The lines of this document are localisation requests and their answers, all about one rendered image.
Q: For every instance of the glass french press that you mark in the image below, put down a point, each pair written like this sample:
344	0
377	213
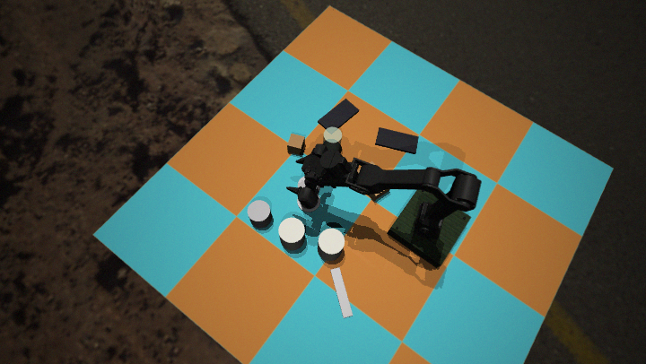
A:
305	183

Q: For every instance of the brown cube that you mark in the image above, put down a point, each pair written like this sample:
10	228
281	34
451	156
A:
296	144

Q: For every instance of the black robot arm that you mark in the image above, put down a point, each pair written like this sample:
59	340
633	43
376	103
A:
372	179

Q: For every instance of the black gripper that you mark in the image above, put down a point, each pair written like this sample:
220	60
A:
306	195

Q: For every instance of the tan rectangular block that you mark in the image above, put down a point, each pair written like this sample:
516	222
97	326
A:
376	196

